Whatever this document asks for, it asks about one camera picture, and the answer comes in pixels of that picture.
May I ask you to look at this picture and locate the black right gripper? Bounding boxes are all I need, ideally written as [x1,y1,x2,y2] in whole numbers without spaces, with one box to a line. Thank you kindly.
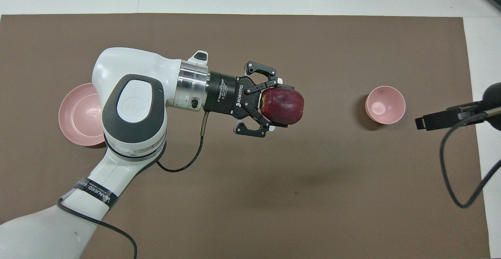
[415,82,501,131]

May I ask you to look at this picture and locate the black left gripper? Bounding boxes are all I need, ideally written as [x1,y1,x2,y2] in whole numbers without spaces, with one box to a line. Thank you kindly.
[205,61,288,138]

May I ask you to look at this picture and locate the dark red apple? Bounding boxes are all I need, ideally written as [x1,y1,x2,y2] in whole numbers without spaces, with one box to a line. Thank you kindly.
[260,88,305,126]

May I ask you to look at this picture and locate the pink bowl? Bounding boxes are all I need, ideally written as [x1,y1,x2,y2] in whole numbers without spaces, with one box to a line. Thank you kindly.
[365,86,406,125]

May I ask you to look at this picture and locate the pink plate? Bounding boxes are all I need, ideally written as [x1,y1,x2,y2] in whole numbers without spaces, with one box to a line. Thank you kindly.
[59,83,106,147]

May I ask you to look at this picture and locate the brown table mat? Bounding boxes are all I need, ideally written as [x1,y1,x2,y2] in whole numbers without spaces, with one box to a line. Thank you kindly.
[0,13,490,259]

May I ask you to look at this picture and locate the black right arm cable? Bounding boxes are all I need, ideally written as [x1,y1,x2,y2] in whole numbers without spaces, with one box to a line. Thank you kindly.
[440,112,501,209]

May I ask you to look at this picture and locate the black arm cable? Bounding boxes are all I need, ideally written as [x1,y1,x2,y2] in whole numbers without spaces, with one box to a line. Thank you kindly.
[440,112,501,209]
[58,112,208,259]

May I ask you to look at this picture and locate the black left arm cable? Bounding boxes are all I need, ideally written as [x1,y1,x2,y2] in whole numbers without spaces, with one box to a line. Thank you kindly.
[58,112,208,259]

